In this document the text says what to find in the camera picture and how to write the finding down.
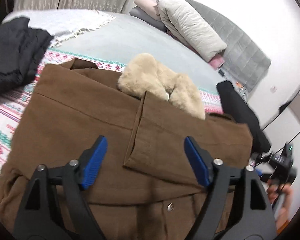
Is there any grey quilted headboard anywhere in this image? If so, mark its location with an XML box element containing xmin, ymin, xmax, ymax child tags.
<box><xmin>172</xmin><ymin>0</ymin><xmax>272</xmax><ymax>93</ymax></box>

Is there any patterned red green blanket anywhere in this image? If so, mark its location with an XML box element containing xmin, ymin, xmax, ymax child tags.
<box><xmin>0</xmin><ymin>49</ymin><xmax>224</xmax><ymax>210</ymax></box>

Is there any white quilted duvet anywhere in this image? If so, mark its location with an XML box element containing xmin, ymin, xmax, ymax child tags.
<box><xmin>156</xmin><ymin>0</ymin><xmax>227</xmax><ymax>62</ymax></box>

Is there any black folded garment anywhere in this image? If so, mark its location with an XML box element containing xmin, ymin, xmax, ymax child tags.
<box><xmin>216</xmin><ymin>81</ymin><xmax>272</xmax><ymax>153</ymax></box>

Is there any black puffy jacket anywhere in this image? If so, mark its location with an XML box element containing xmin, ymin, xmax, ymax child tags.
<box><xmin>0</xmin><ymin>17</ymin><xmax>54</xmax><ymax>99</ymax></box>

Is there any person's right hand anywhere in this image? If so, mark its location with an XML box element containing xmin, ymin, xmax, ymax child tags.
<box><xmin>267</xmin><ymin>184</ymin><xmax>294</xmax><ymax>230</ymax></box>

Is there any dark pink cloth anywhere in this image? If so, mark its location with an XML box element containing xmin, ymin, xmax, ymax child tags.
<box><xmin>207</xmin><ymin>54</ymin><xmax>225</xmax><ymax>69</ymax></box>

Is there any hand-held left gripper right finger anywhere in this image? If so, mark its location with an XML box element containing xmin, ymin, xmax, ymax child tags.
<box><xmin>184</xmin><ymin>136</ymin><xmax>278</xmax><ymax>240</ymax></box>

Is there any brown coat with fur collar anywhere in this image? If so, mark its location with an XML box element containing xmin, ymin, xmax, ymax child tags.
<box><xmin>0</xmin><ymin>52</ymin><xmax>253</xmax><ymax>240</ymax></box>

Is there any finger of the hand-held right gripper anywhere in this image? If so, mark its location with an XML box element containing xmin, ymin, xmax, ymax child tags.
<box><xmin>250</xmin><ymin>152</ymin><xmax>273</xmax><ymax>166</ymax></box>
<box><xmin>254</xmin><ymin>169</ymin><xmax>273</xmax><ymax>183</ymax></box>

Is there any light pink folded cloth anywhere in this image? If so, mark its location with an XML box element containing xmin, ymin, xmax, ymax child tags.
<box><xmin>134</xmin><ymin>0</ymin><xmax>162</xmax><ymax>22</ymax></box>

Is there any grey folded pillow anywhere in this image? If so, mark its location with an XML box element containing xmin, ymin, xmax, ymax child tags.
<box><xmin>129</xmin><ymin>6</ymin><xmax>168</xmax><ymax>32</ymax></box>

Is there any white fringed throw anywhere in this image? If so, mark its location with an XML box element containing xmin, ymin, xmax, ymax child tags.
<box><xmin>1</xmin><ymin>9</ymin><xmax>117</xmax><ymax>48</ymax></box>

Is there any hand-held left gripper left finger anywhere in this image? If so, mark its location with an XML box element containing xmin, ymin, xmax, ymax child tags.
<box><xmin>12</xmin><ymin>135</ymin><xmax>108</xmax><ymax>240</ymax></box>

